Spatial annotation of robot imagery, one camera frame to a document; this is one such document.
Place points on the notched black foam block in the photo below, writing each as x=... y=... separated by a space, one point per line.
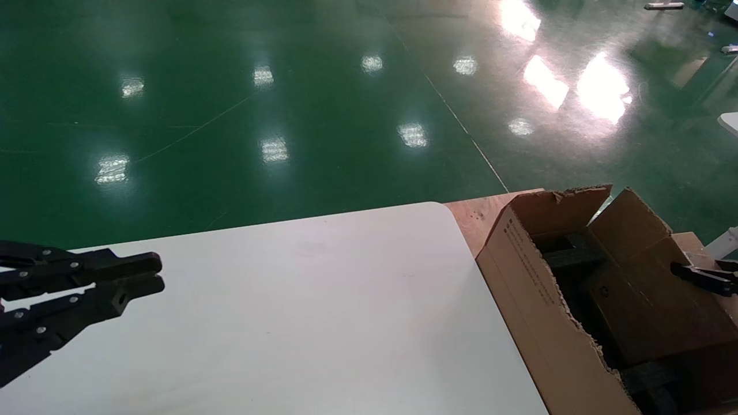
x=571 y=256

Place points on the white round table edge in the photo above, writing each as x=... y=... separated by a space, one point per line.
x=731 y=122

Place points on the flat white floor object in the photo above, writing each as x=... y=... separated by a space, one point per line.
x=664 y=6

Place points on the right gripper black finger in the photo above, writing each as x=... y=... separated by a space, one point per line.
x=706 y=278
x=729 y=265

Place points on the big torn cardboard box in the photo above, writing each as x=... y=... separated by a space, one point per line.
x=536 y=300

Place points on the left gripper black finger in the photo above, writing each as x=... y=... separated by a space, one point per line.
x=86 y=308
x=115 y=266

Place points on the white pipe frame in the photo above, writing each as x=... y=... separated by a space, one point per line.
x=723 y=242

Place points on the white background equipment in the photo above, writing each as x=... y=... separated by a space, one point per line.
x=732 y=11

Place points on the brown wooden board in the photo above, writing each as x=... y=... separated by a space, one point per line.
x=467 y=216

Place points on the small white floor piece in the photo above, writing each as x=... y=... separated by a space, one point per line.
x=729 y=49

